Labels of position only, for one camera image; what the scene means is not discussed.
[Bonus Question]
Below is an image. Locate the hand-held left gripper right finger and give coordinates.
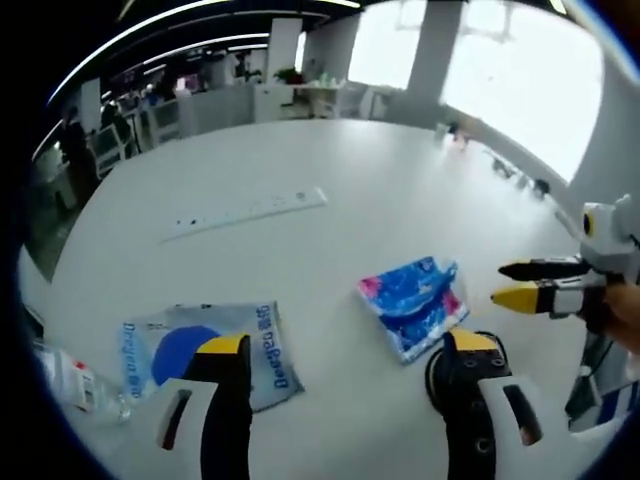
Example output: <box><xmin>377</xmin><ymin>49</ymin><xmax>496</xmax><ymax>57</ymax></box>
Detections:
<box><xmin>424</xmin><ymin>328</ymin><xmax>546</xmax><ymax>480</ymax></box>

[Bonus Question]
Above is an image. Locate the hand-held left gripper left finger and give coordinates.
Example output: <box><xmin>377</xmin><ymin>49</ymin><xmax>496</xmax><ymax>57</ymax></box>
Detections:
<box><xmin>153</xmin><ymin>332</ymin><xmax>254</xmax><ymax>480</ymax></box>

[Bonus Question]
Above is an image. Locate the black cable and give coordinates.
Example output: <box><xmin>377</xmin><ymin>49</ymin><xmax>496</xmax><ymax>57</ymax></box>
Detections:
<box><xmin>423</xmin><ymin>329</ymin><xmax>511</xmax><ymax>416</ymax></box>

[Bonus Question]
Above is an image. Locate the pale blue wet wipes packet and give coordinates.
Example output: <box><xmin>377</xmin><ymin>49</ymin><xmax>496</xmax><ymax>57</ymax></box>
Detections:
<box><xmin>119</xmin><ymin>299</ymin><xmax>306</xmax><ymax>414</ymax></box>

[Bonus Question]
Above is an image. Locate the blue floral tissue packet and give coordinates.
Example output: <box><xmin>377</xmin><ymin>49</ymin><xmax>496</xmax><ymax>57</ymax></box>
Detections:
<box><xmin>357</xmin><ymin>255</ymin><xmax>472</xmax><ymax>366</ymax></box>

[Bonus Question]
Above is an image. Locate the clear plastic bottle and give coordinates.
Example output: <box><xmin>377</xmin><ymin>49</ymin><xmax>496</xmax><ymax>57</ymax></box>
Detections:
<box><xmin>32</xmin><ymin>347</ymin><xmax>134</xmax><ymax>426</ymax></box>

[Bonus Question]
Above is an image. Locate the person's right hand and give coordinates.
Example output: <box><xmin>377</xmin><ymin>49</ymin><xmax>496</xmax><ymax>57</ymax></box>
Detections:
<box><xmin>602</xmin><ymin>282</ymin><xmax>640</xmax><ymax>351</ymax></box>

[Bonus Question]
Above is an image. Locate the blue striped cloth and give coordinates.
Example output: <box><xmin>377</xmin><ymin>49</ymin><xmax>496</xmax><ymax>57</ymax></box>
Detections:
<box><xmin>597</xmin><ymin>379</ymin><xmax>640</xmax><ymax>421</ymax></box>

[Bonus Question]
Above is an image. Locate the person's white coat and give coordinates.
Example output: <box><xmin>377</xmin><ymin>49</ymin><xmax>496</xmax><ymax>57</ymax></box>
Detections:
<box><xmin>569</xmin><ymin>419</ymin><xmax>626</xmax><ymax>444</ymax></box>

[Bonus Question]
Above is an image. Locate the white power strip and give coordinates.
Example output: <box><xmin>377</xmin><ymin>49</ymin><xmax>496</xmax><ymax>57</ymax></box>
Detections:
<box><xmin>158</xmin><ymin>185</ymin><xmax>329</xmax><ymax>245</ymax></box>

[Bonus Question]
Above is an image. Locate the white office chair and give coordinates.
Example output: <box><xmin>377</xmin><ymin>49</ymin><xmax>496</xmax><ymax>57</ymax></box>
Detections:
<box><xmin>148</xmin><ymin>99</ymin><xmax>184</xmax><ymax>146</ymax></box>

